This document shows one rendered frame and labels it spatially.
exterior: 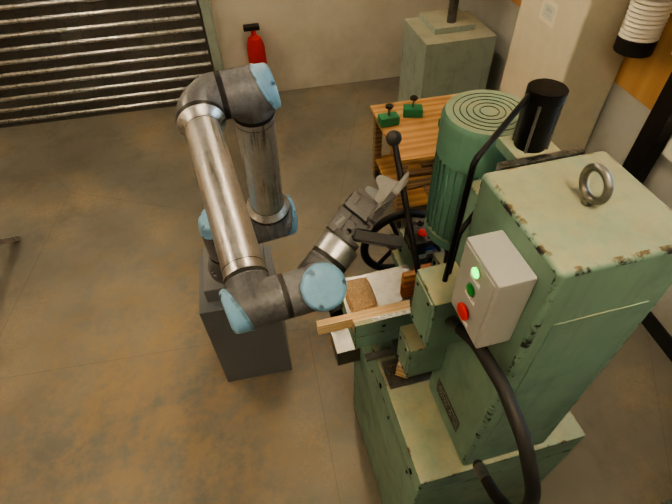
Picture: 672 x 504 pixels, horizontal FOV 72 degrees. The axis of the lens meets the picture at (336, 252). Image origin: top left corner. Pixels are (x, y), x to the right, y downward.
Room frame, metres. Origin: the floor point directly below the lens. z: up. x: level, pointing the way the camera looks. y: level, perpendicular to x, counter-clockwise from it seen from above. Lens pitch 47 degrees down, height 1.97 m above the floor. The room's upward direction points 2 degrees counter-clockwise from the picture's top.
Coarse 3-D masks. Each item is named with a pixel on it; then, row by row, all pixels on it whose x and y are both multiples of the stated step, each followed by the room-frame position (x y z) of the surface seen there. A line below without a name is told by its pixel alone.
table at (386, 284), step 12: (396, 252) 1.00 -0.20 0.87; (396, 264) 0.96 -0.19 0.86; (360, 276) 0.88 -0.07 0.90; (372, 276) 0.88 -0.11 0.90; (384, 276) 0.88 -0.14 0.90; (396, 276) 0.88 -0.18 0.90; (372, 288) 0.84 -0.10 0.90; (384, 288) 0.83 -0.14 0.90; (396, 288) 0.83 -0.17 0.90; (384, 300) 0.79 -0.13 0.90; (396, 300) 0.79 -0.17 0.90; (348, 312) 0.75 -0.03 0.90; (360, 336) 0.67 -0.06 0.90; (372, 336) 0.68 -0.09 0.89; (384, 336) 0.69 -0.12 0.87; (396, 336) 0.70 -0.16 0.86
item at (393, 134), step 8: (392, 136) 0.85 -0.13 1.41; (400, 136) 0.85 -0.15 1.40; (392, 144) 0.85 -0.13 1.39; (400, 160) 0.82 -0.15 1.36; (400, 168) 0.81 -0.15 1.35; (400, 176) 0.80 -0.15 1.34; (408, 200) 0.77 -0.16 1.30; (408, 208) 0.75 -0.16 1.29; (408, 216) 0.74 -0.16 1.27; (408, 224) 0.73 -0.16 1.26; (408, 232) 0.72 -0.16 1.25; (416, 248) 0.69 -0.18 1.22; (416, 256) 0.68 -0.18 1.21; (416, 264) 0.67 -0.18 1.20; (416, 272) 0.66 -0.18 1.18
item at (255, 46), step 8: (248, 24) 3.62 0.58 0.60; (256, 24) 3.62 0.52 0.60; (248, 40) 3.57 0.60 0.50; (256, 40) 3.56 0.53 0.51; (248, 48) 3.55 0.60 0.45; (256, 48) 3.54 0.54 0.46; (264, 48) 3.59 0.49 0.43; (248, 56) 3.57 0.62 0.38; (256, 56) 3.53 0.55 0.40; (264, 56) 3.57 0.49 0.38
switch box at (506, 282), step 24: (480, 240) 0.46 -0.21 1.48; (504, 240) 0.46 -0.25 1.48; (480, 264) 0.42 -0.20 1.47; (504, 264) 0.42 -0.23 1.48; (456, 288) 0.46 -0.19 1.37; (480, 288) 0.41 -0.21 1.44; (504, 288) 0.38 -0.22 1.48; (528, 288) 0.39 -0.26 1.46; (480, 312) 0.39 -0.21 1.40; (504, 312) 0.38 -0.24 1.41; (480, 336) 0.38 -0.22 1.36; (504, 336) 0.39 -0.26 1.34
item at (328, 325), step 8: (392, 304) 0.75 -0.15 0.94; (400, 304) 0.75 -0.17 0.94; (360, 312) 0.72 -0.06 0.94; (368, 312) 0.72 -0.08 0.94; (320, 320) 0.70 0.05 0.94; (328, 320) 0.70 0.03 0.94; (336, 320) 0.70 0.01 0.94; (344, 320) 0.70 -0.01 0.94; (320, 328) 0.69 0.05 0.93; (328, 328) 0.69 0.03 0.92; (336, 328) 0.69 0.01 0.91; (344, 328) 0.70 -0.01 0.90
